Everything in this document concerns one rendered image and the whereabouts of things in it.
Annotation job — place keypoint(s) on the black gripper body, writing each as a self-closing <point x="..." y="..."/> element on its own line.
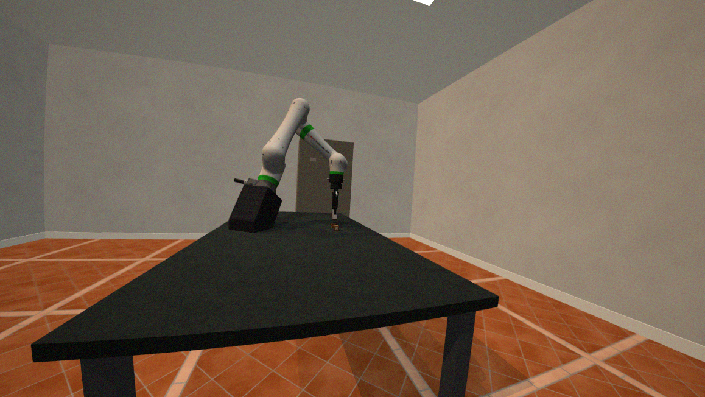
<point x="336" y="186"/>

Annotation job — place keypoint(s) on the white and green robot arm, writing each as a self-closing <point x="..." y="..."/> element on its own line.
<point x="274" y="152"/>

